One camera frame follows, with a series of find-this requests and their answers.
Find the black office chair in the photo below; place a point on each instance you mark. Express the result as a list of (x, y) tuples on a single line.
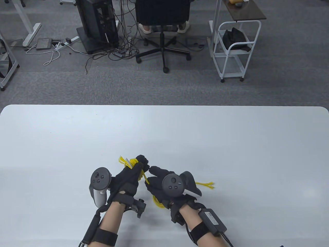
[(162, 10)]

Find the black flat floor stand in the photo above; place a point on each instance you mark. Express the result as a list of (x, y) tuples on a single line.
[(87, 48)]

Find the person's right forearm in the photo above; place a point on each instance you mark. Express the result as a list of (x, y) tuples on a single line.
[(190, 216)]

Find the black left forearm sensor box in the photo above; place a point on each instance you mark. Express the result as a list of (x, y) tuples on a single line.
[(92, 228)]

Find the small yellow object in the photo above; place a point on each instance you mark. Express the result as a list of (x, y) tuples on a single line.
[(234, 1)]

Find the white desk leg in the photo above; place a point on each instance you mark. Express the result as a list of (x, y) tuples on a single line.
[(23, 18)]

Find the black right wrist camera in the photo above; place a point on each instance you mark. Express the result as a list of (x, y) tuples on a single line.
[(177, 214)]

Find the grey right hand controller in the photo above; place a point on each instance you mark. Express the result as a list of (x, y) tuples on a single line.
[(172, 185)]

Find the grey flat box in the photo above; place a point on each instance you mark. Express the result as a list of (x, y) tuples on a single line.
[(43, 44)]

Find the person's right hand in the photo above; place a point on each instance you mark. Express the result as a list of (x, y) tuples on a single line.
[(155, 182)]

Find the white rolling cart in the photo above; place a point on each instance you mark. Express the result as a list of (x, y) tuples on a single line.
[(231, 67)]

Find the person's left hand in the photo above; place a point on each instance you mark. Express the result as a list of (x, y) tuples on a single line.
[(126, 185)]

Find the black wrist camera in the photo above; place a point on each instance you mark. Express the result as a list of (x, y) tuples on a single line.
[(177, 214), (140, 208)]

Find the grey left hand controller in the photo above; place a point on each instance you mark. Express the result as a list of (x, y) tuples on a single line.
[(100, 178)]

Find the grey hand controller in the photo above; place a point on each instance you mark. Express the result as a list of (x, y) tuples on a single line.
[(100, 178), (172, 185)]

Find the black computer tower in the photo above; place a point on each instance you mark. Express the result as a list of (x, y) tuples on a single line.
[(88, 20)]

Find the black right forearm sensor box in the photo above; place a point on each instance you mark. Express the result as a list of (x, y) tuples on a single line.
[(212, 221)]

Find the black bag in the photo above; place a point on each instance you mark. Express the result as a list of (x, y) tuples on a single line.
[(235, 37)]

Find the white metal frame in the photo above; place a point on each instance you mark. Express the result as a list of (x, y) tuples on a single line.
[(9, 77)]

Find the white power strip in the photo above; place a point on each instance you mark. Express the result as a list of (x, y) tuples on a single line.
[(68, 42)]

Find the brown top side table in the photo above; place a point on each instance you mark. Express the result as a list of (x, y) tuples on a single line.
[(246, 11)]

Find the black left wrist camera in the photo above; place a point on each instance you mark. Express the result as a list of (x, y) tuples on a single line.
[(140, 208)]

